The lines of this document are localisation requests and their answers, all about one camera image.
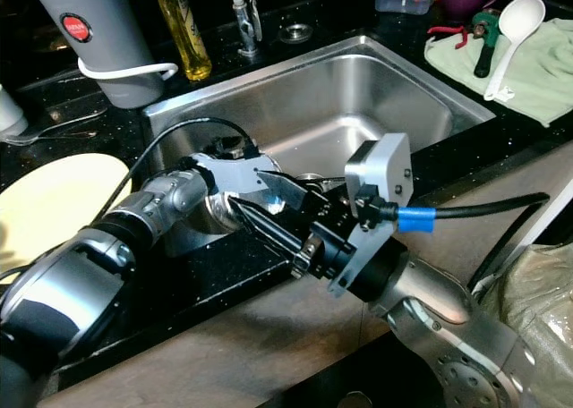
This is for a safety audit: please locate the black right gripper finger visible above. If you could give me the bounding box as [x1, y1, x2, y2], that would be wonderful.
[233, 195, 314, 248]
[251, 218, 305, 273]

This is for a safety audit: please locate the clear glass bowl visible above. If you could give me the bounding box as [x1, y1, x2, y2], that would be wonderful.
[190, 189, 275, 259]

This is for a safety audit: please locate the stainless steel sink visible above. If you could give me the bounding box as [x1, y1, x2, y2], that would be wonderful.
[141, 34, 499, 203]

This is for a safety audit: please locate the chrome faucet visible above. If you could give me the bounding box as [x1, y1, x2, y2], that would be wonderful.
[215, 0, 266, 61]

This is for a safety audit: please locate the yellow oil glass bottle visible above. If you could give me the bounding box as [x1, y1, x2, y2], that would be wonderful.
[151, 0, 214, 83]

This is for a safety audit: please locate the crumpled plastic bag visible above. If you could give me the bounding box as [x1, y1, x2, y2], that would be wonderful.
[473, 242, 573, 375]

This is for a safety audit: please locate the yellow plate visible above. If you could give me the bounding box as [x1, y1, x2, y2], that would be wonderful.
[0, 152, 132, 285]

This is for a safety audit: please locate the small white mug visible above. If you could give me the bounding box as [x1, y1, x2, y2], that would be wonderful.
[0, 86, 29, 137]

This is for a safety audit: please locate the steel fork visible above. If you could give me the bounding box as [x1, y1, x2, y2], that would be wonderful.
[9, 107, 109, 148]

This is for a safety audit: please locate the green cloth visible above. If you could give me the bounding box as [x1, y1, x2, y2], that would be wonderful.
[423, 18, 573, 130]

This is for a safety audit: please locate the white plastic ladle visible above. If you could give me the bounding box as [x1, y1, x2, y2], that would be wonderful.
[483, 0, 548, 103]

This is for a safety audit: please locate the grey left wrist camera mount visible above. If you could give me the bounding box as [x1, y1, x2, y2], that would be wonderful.
[188, 138, 279, 200]

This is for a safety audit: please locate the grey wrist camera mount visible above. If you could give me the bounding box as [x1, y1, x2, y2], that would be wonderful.
[326, 132, 414, 298]
[188, 138, 279, 200]

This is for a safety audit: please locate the black cable with blue tape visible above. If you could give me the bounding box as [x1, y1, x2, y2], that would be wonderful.
[372, 191, 552, 293]

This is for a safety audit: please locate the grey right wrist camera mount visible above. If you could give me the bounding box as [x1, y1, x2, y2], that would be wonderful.
[326, 132, 414, 298]

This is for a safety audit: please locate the round metal counter ring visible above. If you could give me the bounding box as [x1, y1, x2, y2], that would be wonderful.
[277, 22, 315, 46]

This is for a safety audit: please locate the red handled tool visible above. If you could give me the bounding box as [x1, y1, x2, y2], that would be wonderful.
[426, 22, 476, 52]

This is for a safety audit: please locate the green black handled tool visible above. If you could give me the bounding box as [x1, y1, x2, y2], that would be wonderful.
[472, 9, 503, 79]

